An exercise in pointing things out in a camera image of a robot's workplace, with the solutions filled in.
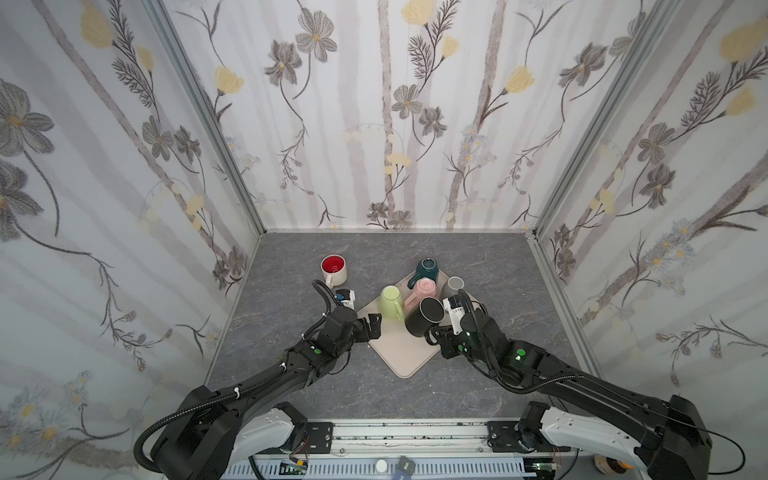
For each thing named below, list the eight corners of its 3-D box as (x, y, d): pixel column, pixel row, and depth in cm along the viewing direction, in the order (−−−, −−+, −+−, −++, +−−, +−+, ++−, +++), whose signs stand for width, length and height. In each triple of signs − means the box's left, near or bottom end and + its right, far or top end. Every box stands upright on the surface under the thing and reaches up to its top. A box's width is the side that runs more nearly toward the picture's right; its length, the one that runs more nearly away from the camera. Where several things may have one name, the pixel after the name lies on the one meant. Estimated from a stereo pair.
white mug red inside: (330, 293, 104) (327, 279, 97) (320, 274, 109) (316, 259, 103) (353, 283, 107) (351, 269, 100) (342, 265, 112) (339, 250, 106)
